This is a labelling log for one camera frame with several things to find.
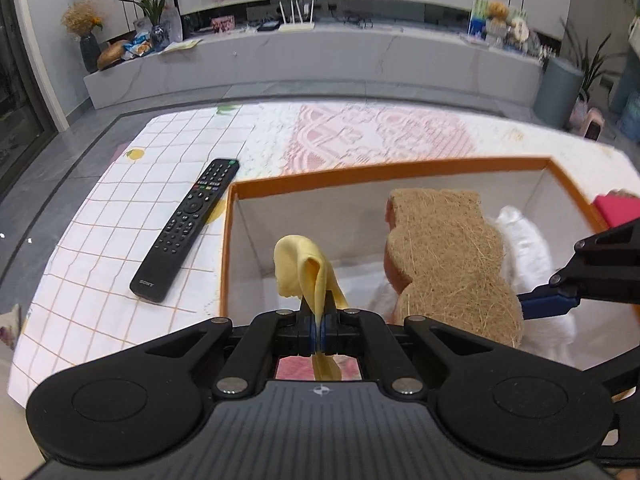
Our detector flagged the white router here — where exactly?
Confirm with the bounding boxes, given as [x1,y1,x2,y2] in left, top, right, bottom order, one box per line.
[277,0,316,31]

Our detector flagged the blue water jug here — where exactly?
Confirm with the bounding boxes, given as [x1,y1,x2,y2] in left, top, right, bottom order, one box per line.
[617,87,640,144]

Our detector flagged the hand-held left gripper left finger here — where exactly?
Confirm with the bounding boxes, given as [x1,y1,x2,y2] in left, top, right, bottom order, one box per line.
[87,300,318,401]

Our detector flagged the black cables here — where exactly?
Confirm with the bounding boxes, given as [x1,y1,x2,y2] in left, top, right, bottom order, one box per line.
[327,10,382,29]

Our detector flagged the floral printed cloth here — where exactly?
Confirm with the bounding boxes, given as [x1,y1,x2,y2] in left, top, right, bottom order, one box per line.
[0,302,24,352]

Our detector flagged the dried flowers in dark vase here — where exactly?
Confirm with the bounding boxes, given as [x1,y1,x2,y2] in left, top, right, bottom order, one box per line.
[61,0,105,74]

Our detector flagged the brown loofah sponge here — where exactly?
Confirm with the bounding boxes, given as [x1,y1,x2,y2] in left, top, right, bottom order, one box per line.
[384,187,525,349]

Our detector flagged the green plant in glass vase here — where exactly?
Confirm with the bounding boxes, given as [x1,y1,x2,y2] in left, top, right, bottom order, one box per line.
[119,0,181,52]

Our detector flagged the dark glass door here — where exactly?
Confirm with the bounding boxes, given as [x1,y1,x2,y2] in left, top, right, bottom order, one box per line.
[0,0,62,197]

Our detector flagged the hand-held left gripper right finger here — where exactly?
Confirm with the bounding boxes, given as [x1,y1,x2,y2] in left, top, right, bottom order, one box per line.
[319,300,547,399]

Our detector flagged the snack packets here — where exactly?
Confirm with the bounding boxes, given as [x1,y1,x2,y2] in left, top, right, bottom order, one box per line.
[122,32,154,59]

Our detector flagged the grey marble television cabinet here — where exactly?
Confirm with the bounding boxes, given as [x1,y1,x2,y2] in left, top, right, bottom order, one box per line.
[82,0,547,111]

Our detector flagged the potted snake plant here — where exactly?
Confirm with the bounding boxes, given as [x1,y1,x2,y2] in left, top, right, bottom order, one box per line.
[560,17,629,112]

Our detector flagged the pink space heater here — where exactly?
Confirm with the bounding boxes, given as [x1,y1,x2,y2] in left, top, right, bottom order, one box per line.
[569,95,606,141]

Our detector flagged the black remote control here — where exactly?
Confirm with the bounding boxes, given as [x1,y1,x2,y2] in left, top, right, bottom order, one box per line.
[129,158,240,304]

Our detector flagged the clear plastic bag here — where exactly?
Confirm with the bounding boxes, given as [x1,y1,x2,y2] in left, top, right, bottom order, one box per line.
[160,4,184,44]

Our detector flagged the orange cardboard box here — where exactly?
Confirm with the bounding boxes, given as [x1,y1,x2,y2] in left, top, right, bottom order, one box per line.
[218,156,640,376]

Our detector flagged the green printed gift box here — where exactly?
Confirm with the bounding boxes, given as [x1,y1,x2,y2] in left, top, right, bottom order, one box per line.
[471,0,527,37]

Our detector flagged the yellow paper sheet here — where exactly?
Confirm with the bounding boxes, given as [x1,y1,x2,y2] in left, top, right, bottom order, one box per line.
[159,37,204,54]

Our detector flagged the grey round trash bin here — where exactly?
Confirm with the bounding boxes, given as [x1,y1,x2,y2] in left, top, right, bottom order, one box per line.
[532,57,586,129]

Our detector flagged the clear box with red lid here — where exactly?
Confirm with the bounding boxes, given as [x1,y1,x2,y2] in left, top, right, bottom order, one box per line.
[590,189,640,227]

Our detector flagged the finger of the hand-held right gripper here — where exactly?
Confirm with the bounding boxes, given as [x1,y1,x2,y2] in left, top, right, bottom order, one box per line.
[517,219,640,321]
[582,342,640,467]

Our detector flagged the white grid tablecloth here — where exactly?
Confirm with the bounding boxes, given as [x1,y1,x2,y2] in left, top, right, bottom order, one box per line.
[7,104,261,402]

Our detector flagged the golden brown gourd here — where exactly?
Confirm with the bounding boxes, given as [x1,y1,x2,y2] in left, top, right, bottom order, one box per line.
[96,39,132,71]

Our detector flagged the yellow cloth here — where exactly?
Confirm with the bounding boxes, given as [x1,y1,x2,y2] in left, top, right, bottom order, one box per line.
[273,234,350,384]

